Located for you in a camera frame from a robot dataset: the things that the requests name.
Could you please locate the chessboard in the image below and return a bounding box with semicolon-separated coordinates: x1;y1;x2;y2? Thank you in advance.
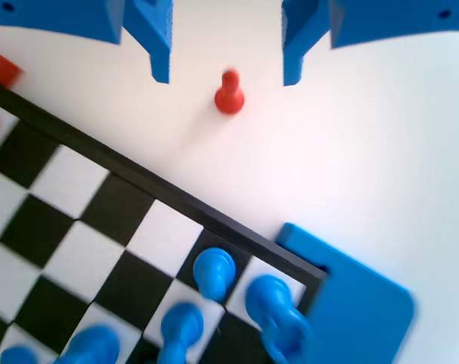
0;75;331;364

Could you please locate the red board end plate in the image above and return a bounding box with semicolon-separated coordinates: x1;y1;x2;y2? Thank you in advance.
0;47;25;91

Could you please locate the blue chess rook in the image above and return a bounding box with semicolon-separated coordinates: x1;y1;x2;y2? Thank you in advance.
244;275;314;364

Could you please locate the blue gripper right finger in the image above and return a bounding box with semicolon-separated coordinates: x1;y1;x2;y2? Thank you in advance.
281;0;459;87

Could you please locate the red chess pawn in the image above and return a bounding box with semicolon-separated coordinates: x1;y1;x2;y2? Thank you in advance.
213;70;246;115

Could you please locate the blue chess pawn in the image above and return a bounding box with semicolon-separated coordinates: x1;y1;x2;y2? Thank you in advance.
157;301;206;364
0;344;40;364
193;246;237;304

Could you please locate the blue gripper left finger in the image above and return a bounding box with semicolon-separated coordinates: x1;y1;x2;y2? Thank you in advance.
0;0;174;85

